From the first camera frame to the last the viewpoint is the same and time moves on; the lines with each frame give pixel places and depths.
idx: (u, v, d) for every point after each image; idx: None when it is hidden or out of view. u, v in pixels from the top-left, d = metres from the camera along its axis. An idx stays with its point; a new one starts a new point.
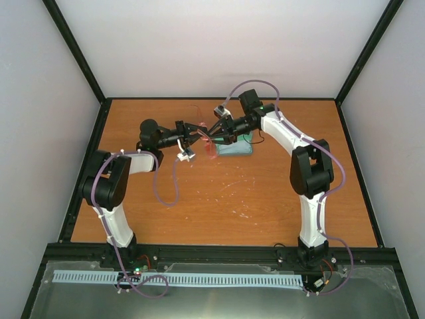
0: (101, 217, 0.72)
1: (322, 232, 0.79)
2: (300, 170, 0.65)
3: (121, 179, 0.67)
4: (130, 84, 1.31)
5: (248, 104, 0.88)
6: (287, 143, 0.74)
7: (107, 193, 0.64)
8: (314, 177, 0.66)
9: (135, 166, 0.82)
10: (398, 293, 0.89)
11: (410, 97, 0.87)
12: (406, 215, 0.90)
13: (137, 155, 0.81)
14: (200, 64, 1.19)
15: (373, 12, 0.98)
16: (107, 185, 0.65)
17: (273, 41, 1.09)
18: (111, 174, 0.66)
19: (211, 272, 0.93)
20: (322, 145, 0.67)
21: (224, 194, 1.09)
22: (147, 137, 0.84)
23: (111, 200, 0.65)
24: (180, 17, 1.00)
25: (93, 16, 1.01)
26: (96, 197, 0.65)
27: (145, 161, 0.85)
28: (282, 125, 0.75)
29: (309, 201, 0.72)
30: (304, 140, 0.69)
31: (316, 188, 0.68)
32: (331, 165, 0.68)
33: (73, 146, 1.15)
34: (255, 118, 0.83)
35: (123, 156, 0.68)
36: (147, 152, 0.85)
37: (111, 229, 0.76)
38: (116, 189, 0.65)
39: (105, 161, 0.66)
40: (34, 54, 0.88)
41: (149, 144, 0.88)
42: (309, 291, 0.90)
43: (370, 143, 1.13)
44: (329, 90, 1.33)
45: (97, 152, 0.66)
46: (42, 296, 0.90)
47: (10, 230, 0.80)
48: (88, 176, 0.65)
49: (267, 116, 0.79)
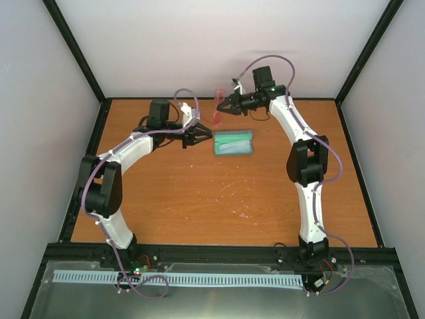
0: (99, 223, 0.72)
1: (319, 226, 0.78)
2: (297, 160, 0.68)
3: (113, 187, 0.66)
4: (130, 83, 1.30)
5: (261, 82, 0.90)
6: (291, 133, 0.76)
7: (102, 201, 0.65)
8: (308, 168, 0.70)
9: (132, 157, 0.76)
10: (398, 293, 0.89)
11: (410, 96, 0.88)
12: (406, 215, 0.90)
13: (131, 145, 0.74)
14: (201, 64, 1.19)
15: (374, 11, 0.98)
16: (100, 195, 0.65)
17: (272, 41, 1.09)
18: (103, 183, 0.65)
19: (212, 272, 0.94)
20: (323, 139, 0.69)
21: (224, 194, 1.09)
22: (159, 104, 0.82)
23: (107, 208, 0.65)
24: (179, 16, 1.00)
25: (93, 15, 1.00)
26: (92, 206, 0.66)
27: (142, 147, 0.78)
28: (289, 112, 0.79)
29: (304, 191, 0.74)
30: (307, 134, 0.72)
31: (309, 177, 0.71)
32: (326, 157, 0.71)
33: (73, 145, 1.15)
34: (264, 98, 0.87)
35: (113, 162, 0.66)
36: (143, 135, 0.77)
37: (109, 234, 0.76)
38: (110, 197, 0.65)
39: (95, 167, 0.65)
40: (34, 54, 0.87)
41: (155, 117, 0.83)
42: (309, 291, 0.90)
43: (370, 143, 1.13)
44: (329, 90, 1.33)
45: (85, 160, 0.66)
46: (42, 296, 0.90)
47: (10, 230, 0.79)
48: (80, 186, 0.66)
49: (277, 101, 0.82)
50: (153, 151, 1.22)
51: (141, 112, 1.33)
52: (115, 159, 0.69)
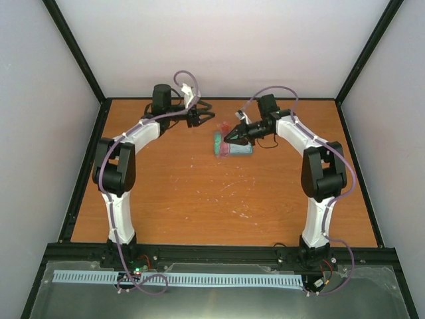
0: (109, 204, 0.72)
1: (325, 235, 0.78)
2: (312, 171, 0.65)
3: (129, 166, 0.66)
4: (130, 83, 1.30)
5: (265, 108, 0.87)
6: (300, 145, 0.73)
7: (119, 179, 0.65)
8: (325, 181, 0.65)
9: (143, 141, 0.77)
10: (398, 293, 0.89)
11: (410, 96, 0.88)
12: (406, 215, 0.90)
13: (142, 130, 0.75)
14: (201, 64, 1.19)
15: (374, 11, 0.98)
16: (117, 173, 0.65)
17: (272, 42, 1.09)
18: (119, 162, 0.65)
19: (212, 272, 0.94)
20: (335, 148, 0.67)
21: (223, 194, 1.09)
22: (161, 91, 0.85)
23: (123, 186, 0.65)
24: (179, 16, 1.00)
25: (93, 15, 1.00)
26: (109, 185, 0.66)
27: (152, 131, 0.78)
28: (297, 127, 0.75)
29: (317, 205, 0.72)
30: (317, 142, 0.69)
31: (327, 192, 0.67)
32: (343, 169, 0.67)
33: (73, 145, 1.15)
34: (271, 122, 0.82)
35: (127, 143, 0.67)
36: (151, 120, 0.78)
37: (115, 221, 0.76)
38: (126, 175, 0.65)
39: (111, 147, 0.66)
40: (35, 55, 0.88)
41: (158, 104, 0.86)
42: (309, 291, 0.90)
43: (370, 143, 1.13)
44: (329, 90, 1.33)
45: (102, 141, 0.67)
46: (42, 296, 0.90)
47: (10, 230, 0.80)
48: (97, 165, 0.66)
49: (281, 121, 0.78)
50: (153, 151, 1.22)
51: (141, 112, 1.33)
52: (128, 141, 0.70)
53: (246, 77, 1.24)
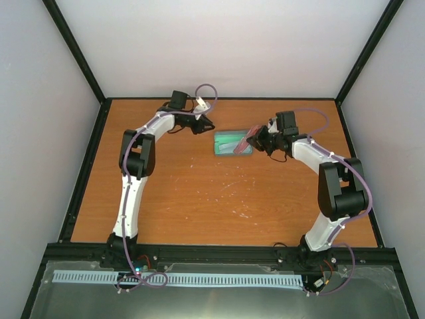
0: (127, 187, 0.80)
1: (328, 244, 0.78)
2: (329, 187, 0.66)
3: (150, 154, 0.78)
4: (130, 84, 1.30)
5: (283, 128, 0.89)
6: (315, 162, 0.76)
7: (141, 165, 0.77)
8: (342, 200, 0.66)
9: (161, 130, 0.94)
10: (398, 293, 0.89)
11: (410, 96, 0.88)
12: (406, 215, 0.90)
13: (160, 121, 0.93)
14: (200, 65, 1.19)
15: (374, 11, 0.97)
16: (139, 160, 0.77)
17: (271, 41, 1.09)
18: (141, 151, 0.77)
19: (212, 272, 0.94)
20: (353, 166, 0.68)
21: (223, 194, 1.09)
22: (180, 93, 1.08)
23: (145, 171, 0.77)
24: (178, 16, 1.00)
25: (93, 15, 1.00)
26: (132, 170, 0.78)
27: (168, 123, 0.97)
28: (313, 147, 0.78)
29: (331, 223, 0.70)
30: (334, 158, 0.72)
31: (344, 212, 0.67)
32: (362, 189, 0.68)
33: (73, 145, 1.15)
34: (286, 146, 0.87)
35: (149, 135, 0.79)
36: (168, 113, 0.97)
37: (127, 208, 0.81)
38: (148, 162, 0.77)
39: (134, 139, 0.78)
40: (35, 56, 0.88)
41: (176, 101, 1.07)
42: (309, 291, 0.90)
43: (370, 143, 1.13)
44: (329, 90, 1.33)
45: (126, 133, 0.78)
46: (42, 296, 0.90)
47: (10, 230, 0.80)
48: (122, 153, 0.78)
49: (297, 141, 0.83)
50: None
51: (141, 111, 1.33)
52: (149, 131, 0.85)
53: (245, 76, 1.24)
